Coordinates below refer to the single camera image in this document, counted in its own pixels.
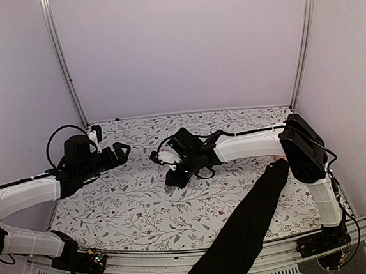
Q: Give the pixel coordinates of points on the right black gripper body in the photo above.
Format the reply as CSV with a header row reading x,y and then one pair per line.
x,y
182,181

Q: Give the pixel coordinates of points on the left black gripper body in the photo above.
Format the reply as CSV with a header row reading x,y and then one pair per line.
x,y
106,164

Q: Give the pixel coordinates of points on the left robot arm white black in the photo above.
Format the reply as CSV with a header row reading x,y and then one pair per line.
x,y
83,161

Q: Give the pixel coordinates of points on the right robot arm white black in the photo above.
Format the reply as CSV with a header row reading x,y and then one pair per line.
x,y
293,139

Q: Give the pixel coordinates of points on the black sleeved forearm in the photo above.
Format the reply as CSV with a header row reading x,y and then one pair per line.
x,y
240,240

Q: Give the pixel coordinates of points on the person's bare hand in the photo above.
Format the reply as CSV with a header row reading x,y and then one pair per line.
x,y
277,158

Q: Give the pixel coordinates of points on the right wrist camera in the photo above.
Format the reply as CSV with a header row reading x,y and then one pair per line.
x,y
165,158

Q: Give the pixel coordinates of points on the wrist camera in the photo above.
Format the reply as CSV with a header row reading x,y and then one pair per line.
x,y
95,138
165,158

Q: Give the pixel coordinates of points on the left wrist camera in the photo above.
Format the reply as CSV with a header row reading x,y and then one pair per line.
x,y
95,138

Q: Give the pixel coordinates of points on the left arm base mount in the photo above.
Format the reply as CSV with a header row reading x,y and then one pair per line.
x,y
92,261

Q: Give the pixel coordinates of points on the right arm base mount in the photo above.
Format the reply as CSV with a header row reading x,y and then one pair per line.
x,y
330,245

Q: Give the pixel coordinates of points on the left aluminium frame post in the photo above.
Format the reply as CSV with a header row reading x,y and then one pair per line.
x,y
55,41

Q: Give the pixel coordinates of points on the aluminium frame post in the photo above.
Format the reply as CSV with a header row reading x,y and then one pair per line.
x,y
55,41
303,52

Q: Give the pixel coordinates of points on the right aluminium frame post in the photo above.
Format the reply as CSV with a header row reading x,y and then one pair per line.
x,y
303,52

